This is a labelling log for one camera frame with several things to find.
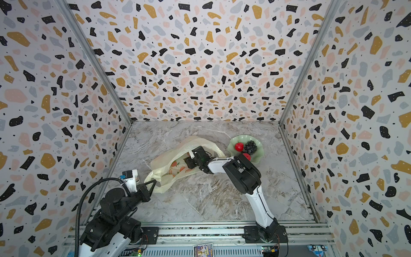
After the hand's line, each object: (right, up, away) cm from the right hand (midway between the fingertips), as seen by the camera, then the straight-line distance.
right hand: (189, 157), depth 100 cm
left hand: (-9, -7, -28) cm, 31 cm away
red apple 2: (+36, +1, 0) cm, 36 cm away
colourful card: (+11, -36, -31) cm, 49 cm away
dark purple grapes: (+38, +6, 0) cm, 39 cm away
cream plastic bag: (-6, -1, -23) cm, 24 cm away
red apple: (+31, +6, +3) cm, 32 cm away
